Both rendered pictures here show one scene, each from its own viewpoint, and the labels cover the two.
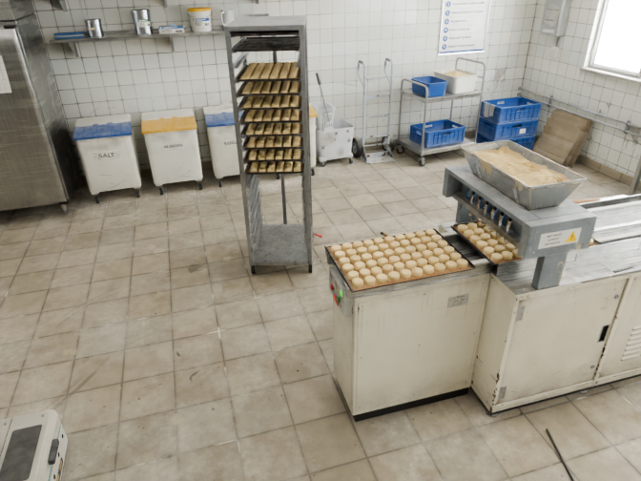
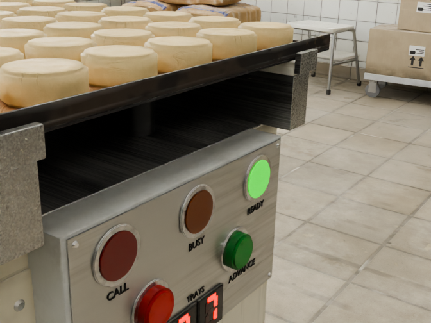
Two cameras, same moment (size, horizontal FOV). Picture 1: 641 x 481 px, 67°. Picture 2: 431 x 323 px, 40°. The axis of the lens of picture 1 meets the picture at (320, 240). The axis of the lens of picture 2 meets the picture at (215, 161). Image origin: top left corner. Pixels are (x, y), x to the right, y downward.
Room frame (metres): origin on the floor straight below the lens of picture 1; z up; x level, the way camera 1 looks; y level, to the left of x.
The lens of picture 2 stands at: (2.14, 0.23, 0.99)
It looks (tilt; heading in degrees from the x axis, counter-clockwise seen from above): 20 degrees down; 231
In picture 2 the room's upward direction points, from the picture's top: 2 degrees clockwise
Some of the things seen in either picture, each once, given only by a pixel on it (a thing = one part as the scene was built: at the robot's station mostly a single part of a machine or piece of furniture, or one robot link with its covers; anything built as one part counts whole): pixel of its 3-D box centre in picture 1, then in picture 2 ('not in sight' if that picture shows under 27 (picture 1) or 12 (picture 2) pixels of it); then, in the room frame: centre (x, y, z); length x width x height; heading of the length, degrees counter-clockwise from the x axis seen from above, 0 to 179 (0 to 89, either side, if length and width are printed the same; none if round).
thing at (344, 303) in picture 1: (339, 290); (179, 256); (1.91, -0.09, 0.77); 0.24 x 0.04 x 0.14; 15
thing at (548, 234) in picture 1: (506, 219); not in sight; (2.14, -0.92, 1.01); 0.72 x 0.33 x 0.34; 15
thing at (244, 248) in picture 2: not in sight; (235, 249); (1.86, -0.08, 0.76); 0.03 x 0.02 x 0.03; 15
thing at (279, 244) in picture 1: (277, 150); not in sight; (3.50, 0.31, 0.93); 0.64 x 0.51 x 1.78; 0
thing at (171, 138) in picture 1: (174, 151); not in sight; (5.15, 1.59, 0.38); 0.64 x 0.54 x 0.77; 17
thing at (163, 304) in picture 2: not in sight; (152, 306); (1.95, -0.06, 0.76); 0.03 x 0.02 x 0.03; 15
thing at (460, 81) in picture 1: (454, 81); not in sight; (5.97, -1.64, 0.89); 0.44 x 0.36 x 0.20; 24
